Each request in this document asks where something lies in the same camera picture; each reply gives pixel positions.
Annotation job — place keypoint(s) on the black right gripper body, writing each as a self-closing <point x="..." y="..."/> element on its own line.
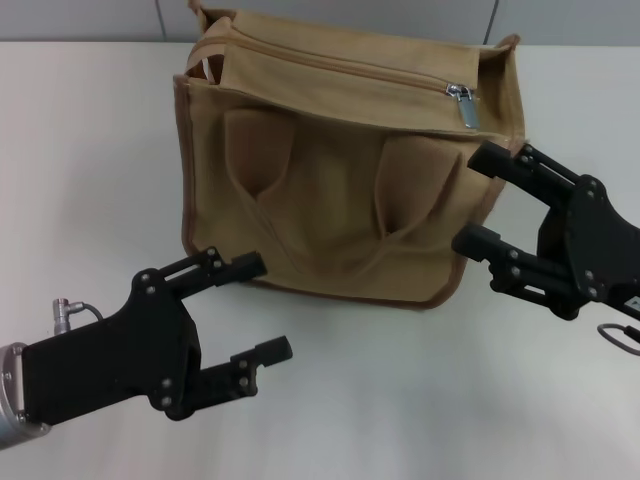
<point x="590" y="240"/>

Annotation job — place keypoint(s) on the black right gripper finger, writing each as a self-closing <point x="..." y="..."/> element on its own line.
<point x="520" y="270"/>
<point x="530" y="172"/>

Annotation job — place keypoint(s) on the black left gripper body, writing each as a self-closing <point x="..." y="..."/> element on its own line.
<point x="115" y="360"/>

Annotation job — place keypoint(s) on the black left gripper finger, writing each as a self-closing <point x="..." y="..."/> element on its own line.
<point x="210" y="270"/>
<point x="235" y="375"/>

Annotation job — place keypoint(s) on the khaki canvas food bag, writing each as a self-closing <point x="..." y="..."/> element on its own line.
<point x="345" y="170"/>

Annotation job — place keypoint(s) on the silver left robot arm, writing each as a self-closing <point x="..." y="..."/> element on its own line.
<point x="15" y="395"/>

